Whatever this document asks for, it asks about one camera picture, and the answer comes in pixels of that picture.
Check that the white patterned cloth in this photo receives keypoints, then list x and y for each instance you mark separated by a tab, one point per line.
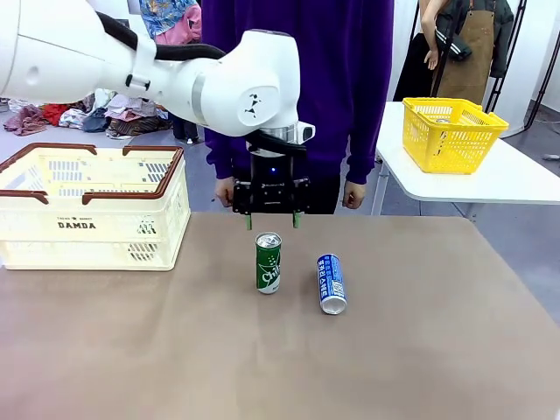
72	118

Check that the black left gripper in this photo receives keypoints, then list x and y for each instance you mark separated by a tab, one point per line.
271	197

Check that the person's left forearm purple sleeve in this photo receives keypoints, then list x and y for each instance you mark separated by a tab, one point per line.
365	153

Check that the blue Pocari Sweat can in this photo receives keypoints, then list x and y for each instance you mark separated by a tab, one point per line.
331	284

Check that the purple sweater torso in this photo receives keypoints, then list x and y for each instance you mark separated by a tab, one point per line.
341	65

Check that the black stand pole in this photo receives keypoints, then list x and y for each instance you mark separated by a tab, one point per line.
503	57
542	65

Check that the white side table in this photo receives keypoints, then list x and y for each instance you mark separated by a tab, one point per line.
516	175

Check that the bystander in blue patterned shirt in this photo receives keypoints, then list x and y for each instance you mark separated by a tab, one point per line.
166	17

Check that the silver can top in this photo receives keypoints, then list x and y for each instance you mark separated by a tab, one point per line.
443	121

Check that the person's right hand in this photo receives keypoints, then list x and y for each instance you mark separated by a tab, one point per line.
224	192

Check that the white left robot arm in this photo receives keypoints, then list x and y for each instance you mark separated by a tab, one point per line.
65	52

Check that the maroon patterned cloth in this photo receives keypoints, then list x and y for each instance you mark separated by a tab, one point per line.
26	120

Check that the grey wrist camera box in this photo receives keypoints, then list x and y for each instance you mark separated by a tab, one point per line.
307	132

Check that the dark grey jacket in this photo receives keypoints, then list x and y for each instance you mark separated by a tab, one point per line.
503	39

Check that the person's right forearm purple sleeve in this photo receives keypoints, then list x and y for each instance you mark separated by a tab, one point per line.
219	162

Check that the black hanging garment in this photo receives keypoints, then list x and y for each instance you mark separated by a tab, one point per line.
413	70

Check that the brown leather apron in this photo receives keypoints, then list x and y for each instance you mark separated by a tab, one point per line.
472	61

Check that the lilac grey cloth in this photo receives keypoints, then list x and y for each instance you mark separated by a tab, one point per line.
127	105

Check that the red cloth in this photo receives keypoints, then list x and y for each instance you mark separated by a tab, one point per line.
54	111

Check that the person's left hand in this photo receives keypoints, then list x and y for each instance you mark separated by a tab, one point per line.
353	196

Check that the brown plaid cloth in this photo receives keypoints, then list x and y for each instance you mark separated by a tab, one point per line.
140	127

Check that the white curved backdrop panel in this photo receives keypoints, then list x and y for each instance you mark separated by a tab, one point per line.
404	22

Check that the yellow plastic basket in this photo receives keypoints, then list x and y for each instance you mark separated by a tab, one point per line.
455	149

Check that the blue denim cloth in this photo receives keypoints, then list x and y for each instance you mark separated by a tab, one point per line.
95	121

